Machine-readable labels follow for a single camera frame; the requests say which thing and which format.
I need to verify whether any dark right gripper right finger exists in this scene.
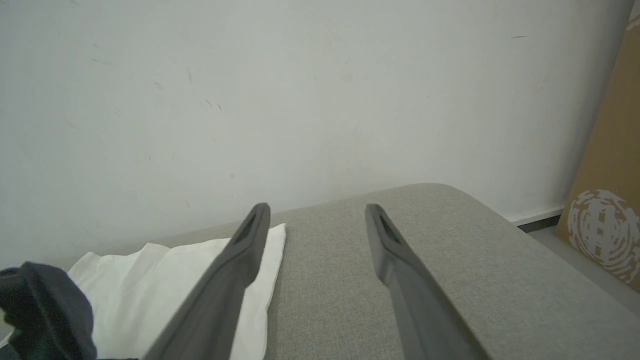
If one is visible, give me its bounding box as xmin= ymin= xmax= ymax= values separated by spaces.
xmin=365 ymin=203 xmax=488 ymax=360

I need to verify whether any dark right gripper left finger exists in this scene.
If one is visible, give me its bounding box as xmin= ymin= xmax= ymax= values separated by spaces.
xmin=142 ymin=202 xmax=272 ymax=360

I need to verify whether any white shirt with black sleeves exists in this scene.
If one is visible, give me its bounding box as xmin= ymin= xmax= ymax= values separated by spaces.
xmin=0 ymin=223 xmax=287 ymax=360

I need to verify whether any white baseboard strip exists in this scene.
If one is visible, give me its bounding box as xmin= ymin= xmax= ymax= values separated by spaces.
xmin=505 ymin=206 xmax=567 ymax=227

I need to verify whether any brown printed cardboard box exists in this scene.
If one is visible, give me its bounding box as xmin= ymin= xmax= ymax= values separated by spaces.
xmin=556 ymin=0 xmax=640 ymax=293

